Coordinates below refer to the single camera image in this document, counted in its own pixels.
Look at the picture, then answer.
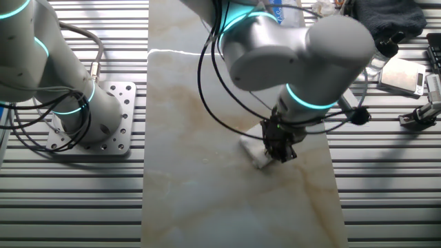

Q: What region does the thick grey cable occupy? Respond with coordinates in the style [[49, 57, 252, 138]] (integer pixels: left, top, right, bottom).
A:
[[60, 21, 105, 83]]

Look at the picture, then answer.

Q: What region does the dark folded towel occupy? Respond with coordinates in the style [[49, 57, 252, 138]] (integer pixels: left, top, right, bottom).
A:
[[353, 0, 428, 41]]

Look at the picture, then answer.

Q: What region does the black round mount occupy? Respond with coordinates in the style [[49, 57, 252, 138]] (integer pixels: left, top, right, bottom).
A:
[[365, 30, 407, 79]]

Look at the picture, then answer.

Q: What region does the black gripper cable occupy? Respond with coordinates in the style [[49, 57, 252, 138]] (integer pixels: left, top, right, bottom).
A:
[[196, 0, 369, 142]]

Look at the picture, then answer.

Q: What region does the grey digital scale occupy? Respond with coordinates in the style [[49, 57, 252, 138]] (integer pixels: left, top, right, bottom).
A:
[[378, 57, 427, 96]]

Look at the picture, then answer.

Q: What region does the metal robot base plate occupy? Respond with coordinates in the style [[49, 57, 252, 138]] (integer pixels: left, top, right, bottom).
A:
[[46, 81, 138, 156]]

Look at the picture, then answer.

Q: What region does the large black keyboard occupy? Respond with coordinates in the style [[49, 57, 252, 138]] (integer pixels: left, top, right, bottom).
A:
[[426, 32, 441, 74]]

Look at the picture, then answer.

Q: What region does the thin black cable bundle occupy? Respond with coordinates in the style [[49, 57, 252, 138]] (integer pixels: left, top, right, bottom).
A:
[[0, 79, 92, 155]]

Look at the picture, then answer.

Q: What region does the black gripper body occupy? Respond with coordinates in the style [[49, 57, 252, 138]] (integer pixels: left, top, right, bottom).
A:
[[260, 113, 308, 155]]

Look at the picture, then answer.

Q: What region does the blue tissue pack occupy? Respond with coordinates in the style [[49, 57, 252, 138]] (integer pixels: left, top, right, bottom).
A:
[[274, 3, 307, 29]]

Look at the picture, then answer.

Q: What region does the crumpled white tissue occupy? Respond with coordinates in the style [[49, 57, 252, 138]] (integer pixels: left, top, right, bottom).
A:
[[311, 0, 338, 18]]

